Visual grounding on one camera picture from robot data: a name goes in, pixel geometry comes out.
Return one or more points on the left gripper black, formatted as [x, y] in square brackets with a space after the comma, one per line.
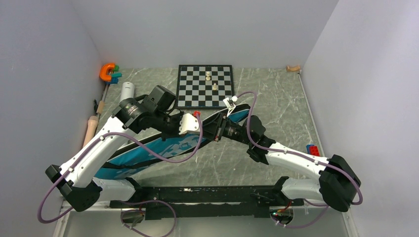
[178, 116]

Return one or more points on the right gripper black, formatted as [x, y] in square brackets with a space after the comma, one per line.
[220, 131]

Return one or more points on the white shuttlecock tube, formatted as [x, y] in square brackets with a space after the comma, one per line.
[127, 91]

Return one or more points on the blue racket bag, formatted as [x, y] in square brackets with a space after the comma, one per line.
[132, 158]

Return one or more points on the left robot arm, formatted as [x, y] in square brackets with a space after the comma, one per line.
[76, 179]

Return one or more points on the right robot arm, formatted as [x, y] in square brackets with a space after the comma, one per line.
[330, 180]

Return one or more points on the black white chessboard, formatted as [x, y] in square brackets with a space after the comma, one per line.
[194, 92]

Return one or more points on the teal green toy blocks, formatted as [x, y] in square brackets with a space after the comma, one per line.
[115, 74]

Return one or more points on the orange C-shaped toy block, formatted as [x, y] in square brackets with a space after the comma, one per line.
[106, 72]

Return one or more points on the red blue toy bricks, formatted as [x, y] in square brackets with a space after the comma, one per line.
[313, 150]

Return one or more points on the small wooden arch block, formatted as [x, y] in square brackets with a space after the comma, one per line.
[296, 68]

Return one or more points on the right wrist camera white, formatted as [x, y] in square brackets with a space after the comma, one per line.
[230, 103]

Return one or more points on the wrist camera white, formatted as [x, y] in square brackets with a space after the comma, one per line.
[189, 125]
[230, 103]

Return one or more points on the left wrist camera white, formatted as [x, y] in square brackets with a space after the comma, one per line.
[189, 125]

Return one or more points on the beige cylinder handle tool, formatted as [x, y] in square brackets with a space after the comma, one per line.
[92, 123]

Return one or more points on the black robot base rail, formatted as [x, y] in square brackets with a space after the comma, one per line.
[208, 201]

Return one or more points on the aluminium frame rail left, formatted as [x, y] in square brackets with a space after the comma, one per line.
[65, 211]

